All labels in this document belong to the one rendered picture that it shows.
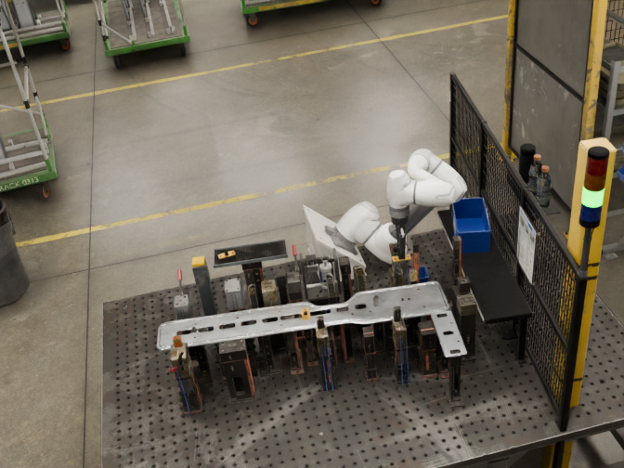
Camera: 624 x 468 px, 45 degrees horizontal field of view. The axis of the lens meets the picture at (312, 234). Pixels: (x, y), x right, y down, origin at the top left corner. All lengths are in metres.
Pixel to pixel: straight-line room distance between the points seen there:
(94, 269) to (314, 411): 2.87
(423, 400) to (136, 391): 1.39
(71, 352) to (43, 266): 1.11
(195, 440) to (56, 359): 1.95
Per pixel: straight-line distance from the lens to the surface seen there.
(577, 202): 2.96
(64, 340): 5.46
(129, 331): 4.24
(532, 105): 6.01
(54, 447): 4.80
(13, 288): 5.91
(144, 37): 9.46
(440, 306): 3.61
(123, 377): 3.99
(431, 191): 3.20
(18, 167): 7.12
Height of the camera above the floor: 3.39
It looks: 35 degrees down
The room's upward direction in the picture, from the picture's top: 7 degrees counter-clockwise
